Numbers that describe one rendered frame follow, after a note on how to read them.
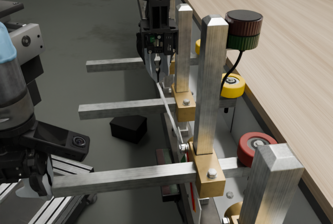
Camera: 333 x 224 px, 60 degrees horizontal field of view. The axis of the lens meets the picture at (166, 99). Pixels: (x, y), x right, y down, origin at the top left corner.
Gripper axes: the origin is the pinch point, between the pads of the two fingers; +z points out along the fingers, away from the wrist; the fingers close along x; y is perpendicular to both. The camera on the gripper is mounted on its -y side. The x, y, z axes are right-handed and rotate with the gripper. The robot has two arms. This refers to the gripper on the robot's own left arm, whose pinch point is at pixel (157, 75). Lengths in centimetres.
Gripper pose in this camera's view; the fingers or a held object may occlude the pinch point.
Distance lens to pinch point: 68.2
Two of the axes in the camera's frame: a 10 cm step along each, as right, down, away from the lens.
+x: 9.9, -0.8, 1.1
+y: 1.4, 5.6, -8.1
